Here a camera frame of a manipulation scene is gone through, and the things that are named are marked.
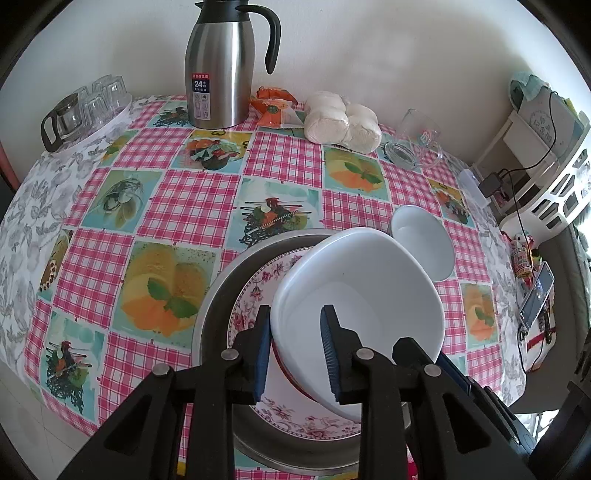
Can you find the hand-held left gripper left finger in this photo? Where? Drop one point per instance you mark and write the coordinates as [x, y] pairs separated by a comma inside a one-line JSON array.
[[263, 350]]

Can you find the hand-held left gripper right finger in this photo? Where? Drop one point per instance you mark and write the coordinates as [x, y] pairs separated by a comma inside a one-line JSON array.
[[330, 355]]

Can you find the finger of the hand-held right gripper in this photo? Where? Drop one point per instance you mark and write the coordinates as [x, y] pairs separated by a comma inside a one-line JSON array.
[[413, 353]]

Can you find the strawberry print bowl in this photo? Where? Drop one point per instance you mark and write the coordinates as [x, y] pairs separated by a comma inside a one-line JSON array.
[[292, 377]]

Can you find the pink floral rimmed plate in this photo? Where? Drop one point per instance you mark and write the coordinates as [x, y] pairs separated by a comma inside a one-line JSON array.
[[258, 286]]

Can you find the stainless steel basin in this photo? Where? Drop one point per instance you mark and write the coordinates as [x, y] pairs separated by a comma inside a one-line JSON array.
[[217, 295]]

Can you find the large white bowl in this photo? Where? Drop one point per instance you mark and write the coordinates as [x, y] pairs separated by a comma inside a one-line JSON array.
[[360, 286]]

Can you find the small white bowl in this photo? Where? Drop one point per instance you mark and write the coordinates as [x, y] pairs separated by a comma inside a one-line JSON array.
[[415, 235]]

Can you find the red trimmed white cloth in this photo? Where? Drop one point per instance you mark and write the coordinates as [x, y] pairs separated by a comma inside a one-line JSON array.
[[549, 332]]

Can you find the smartphone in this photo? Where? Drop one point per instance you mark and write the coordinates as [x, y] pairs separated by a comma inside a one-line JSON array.
[[538, 290]]

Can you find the small colourful bottle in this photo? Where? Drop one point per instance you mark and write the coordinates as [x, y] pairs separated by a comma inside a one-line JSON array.
[[521, 263]]

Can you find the pink checked tablecloth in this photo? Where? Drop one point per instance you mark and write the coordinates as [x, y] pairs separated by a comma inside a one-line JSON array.
[[184, 207]]

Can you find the white power strip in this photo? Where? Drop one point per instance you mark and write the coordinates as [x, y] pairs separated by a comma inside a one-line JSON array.
[[471, 184]]

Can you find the black charger plug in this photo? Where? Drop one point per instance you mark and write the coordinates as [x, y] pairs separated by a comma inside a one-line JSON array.
[[491, 183]]

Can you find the white plastic rack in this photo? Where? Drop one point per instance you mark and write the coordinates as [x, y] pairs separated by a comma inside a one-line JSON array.
[[554, 198]]

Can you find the clear glass mug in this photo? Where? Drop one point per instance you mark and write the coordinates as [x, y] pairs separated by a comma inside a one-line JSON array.
[[415, 134]]

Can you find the bag of white buns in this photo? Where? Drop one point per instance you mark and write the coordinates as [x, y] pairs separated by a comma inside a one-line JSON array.
[[332, 120]]

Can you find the orange snack packet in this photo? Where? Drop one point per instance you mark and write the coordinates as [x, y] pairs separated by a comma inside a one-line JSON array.
[[274, 113], [274, 92]]

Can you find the grey box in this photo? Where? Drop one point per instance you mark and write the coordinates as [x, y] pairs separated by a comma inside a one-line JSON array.
[[540, 115]]

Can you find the white tray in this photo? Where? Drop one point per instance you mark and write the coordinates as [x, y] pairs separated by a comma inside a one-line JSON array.
[[117, 121]]

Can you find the stainless steel thermos jug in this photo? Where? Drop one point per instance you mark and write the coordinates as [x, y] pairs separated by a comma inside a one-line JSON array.
[[217, 55]]

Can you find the glass teapot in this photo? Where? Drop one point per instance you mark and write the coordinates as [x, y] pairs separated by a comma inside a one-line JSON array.
[[64, 122]]

